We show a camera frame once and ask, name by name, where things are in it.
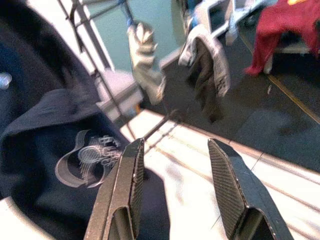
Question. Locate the pale plastic box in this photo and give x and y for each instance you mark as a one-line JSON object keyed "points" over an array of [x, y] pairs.
{"points": [[117, 85]]}

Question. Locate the black floor mat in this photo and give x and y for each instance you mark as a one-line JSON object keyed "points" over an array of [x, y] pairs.
{"points": [[262, 120]]}

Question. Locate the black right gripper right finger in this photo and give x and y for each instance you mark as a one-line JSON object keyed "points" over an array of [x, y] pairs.
{"points": [[237, 195]]}

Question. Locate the black garment with white band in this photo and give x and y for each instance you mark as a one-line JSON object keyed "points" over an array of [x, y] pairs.
{"points": [[207, 75]]}

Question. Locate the blue plastic hanger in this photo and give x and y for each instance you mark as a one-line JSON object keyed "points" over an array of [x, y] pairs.
{"points": [[130, 21]]}

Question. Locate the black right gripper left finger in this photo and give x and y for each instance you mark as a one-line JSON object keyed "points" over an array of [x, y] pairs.
{"points": [[117, 195]]}

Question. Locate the grey blue garment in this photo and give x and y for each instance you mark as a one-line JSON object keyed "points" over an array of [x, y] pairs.
{"points": [[147, 65]]}

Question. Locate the navy printed shirt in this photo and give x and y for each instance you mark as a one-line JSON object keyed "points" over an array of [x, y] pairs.
{"points": [[37, 125]]}

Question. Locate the red shirt with yellow print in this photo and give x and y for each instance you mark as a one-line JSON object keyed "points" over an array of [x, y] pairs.
{"points": [[280, 27]]}

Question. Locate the black metal clothes rack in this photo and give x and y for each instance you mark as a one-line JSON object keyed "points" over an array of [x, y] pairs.
{"points": [[162, 123]]}

